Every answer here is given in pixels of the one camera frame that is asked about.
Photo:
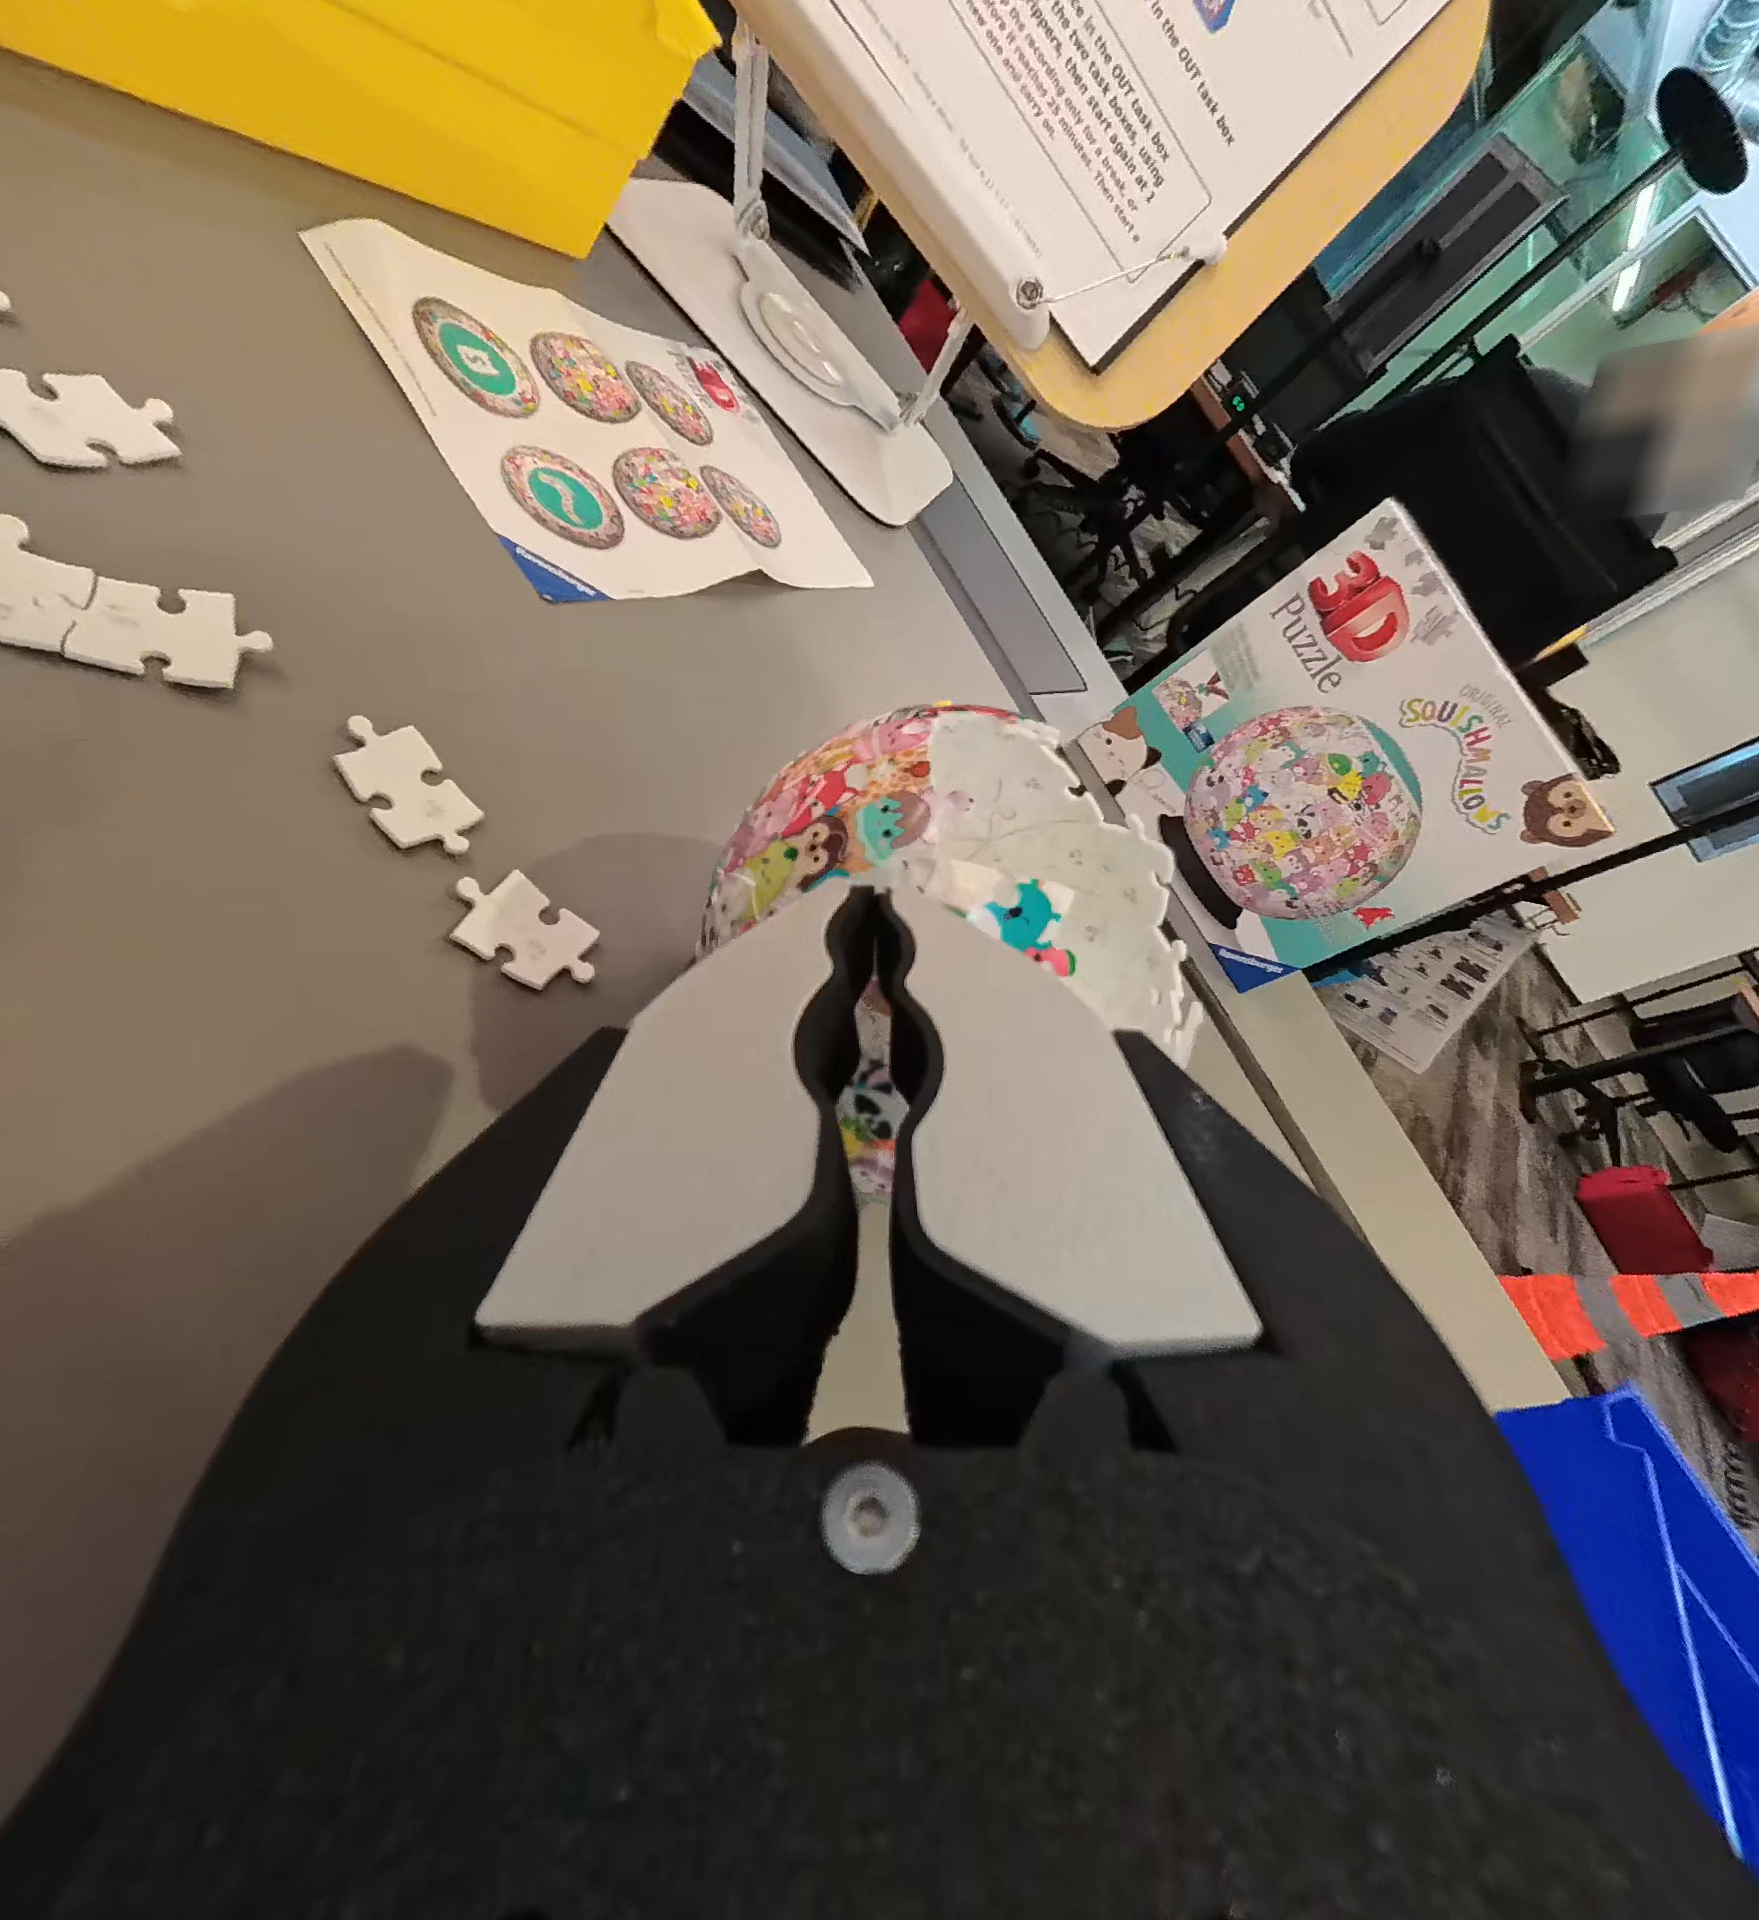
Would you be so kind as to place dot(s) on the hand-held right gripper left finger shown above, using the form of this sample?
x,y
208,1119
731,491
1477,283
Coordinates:
x,y
671,1170

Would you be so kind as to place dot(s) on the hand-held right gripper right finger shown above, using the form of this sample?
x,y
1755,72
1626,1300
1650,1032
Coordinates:
x,y
1074,1202

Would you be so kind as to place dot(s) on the colourful puzzle ball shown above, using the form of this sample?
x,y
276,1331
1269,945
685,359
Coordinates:
x,y
818,809

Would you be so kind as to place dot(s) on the puzzle ball cardboard box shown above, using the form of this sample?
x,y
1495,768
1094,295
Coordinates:
x,y
1315,809

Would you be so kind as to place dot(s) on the puzzle instruction leaflet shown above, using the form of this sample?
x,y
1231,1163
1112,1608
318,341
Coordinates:
x,y
579,435

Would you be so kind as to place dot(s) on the printed paper sheet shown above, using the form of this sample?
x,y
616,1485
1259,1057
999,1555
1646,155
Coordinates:
x,y
1417,989

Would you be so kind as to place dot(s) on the red container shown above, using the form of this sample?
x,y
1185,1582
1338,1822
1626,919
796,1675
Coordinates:
x,y
1645,1221

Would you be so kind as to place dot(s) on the orange safety cone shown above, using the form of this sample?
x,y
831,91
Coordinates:
x,y
1645,1306

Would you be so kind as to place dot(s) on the white document stand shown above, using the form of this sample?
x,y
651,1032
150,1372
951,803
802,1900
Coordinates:
x,y
818,405

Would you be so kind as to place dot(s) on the blue plastic bin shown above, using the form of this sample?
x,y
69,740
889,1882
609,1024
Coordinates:
x,y
1719,1649

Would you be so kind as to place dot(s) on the clipboard with instruction sheet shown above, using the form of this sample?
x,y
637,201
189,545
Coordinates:
x,y
1118,91

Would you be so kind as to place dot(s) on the yellow plastic bin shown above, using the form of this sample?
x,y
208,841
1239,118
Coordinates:
x,y
370,91

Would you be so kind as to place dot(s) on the black round light fixture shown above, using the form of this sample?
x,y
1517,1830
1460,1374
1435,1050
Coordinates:
x,y
1706,130

